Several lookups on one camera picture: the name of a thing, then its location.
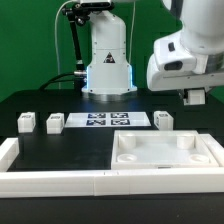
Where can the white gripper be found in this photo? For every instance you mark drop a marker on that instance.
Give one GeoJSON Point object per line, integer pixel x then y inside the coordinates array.
{"type": "Point", "coordinates": [175, 80]}

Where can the white square tabletop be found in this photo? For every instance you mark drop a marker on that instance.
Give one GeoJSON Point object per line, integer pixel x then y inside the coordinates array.
{"type": "Point", "coordinates": [148, 149]}

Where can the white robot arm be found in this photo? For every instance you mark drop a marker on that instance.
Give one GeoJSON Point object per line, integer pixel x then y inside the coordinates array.
{"type": "Point", "coordinates": [190, 60]}

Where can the white AprilTag base sheet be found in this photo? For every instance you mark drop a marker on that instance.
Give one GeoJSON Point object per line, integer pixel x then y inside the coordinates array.
{"type": "Point", "coordinates": [107, 119]}

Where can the white U-shaped obstacle fence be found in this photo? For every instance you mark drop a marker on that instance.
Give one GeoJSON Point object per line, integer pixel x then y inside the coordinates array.
{"type": "Point", "coordinates": [100, 183]}

